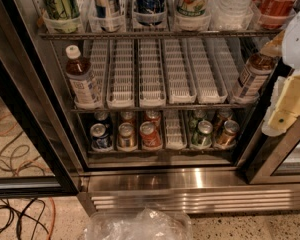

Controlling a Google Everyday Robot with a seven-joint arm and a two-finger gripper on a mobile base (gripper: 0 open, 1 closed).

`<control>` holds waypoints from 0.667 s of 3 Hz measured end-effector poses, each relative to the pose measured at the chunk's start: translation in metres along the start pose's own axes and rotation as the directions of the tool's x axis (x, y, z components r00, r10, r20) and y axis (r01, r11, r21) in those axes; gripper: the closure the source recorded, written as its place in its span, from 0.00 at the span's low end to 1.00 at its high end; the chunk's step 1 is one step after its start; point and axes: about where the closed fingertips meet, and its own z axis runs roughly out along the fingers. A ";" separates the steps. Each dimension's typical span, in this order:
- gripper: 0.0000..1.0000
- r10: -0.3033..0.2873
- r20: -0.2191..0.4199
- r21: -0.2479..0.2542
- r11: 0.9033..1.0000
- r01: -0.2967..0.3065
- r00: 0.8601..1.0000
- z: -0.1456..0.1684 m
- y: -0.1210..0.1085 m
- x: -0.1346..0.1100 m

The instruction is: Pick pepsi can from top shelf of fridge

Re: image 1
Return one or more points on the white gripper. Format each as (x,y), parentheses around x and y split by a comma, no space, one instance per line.
(297,45)

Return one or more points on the blue pepsi can top shelf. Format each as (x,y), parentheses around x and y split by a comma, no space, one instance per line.
(150,12)

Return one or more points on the blue pepsi can shelf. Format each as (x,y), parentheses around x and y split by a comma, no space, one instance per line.
(101,131)
(150,12)

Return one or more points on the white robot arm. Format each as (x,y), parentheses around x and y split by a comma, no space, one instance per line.
(286,44)

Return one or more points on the right glass fridge door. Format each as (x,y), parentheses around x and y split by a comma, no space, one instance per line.
(270,156)

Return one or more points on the glass fridge door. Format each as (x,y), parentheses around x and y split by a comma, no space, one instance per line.
(60,184)
(270,156)

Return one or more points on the bronze can bottom shelf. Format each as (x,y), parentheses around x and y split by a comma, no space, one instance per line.
(225,129)

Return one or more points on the green can bottom shelf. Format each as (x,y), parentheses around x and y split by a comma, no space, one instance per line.
(201,129)

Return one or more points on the green can shelf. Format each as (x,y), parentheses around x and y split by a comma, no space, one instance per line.
(201,129)
(63,14)

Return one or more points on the red coca-cola can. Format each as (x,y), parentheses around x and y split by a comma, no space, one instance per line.
(274,13)

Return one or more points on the steel fridge bottom grille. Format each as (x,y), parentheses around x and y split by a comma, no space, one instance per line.
(191,190)

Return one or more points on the red can bottom shelf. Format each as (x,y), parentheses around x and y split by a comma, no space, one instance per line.
(150,129)

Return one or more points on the gold can bottom shelf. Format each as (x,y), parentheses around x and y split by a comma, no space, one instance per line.
(127,136)

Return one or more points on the blue pepsi can bottom shelf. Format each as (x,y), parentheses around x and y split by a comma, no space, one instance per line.
(101,131)

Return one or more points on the green can top shelf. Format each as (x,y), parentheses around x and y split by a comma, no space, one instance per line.
(63,14)

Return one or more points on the left glass fridge door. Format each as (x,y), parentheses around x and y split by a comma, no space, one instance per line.
(60,184)

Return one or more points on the right tea bottle white cap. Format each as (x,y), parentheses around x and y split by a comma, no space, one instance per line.
(254,74)

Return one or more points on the tea bottle white cap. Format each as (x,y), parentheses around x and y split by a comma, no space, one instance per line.
(82,79)
(254,74)

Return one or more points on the clear water bottle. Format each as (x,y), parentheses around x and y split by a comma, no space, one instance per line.
(230,14)

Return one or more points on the clear plastic bin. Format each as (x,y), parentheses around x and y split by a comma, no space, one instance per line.
(147,224)

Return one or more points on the left tea bottle white cap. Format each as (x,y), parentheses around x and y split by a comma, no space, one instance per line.
(82,79)

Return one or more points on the middle wire shelf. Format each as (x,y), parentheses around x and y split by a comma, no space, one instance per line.
(166,107)

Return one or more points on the wire shelf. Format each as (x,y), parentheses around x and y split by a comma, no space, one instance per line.
(166,107)
(159,35)

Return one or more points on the top wire shelf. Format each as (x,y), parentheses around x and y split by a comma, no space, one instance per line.
(159,35)

